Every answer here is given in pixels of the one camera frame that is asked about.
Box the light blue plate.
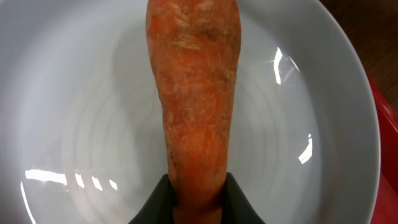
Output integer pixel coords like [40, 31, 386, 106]
[1, 0, 380, 223]

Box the red plastic tray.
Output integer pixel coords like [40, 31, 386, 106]
[369, 81, 397, 224]

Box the orange carrot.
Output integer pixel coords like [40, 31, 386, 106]
[146, 0, 241, 223]

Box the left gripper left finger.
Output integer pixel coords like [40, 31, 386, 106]
[128, 174, 174, 224]

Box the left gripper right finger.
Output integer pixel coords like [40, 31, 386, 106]
[221, 172, 265, 224]

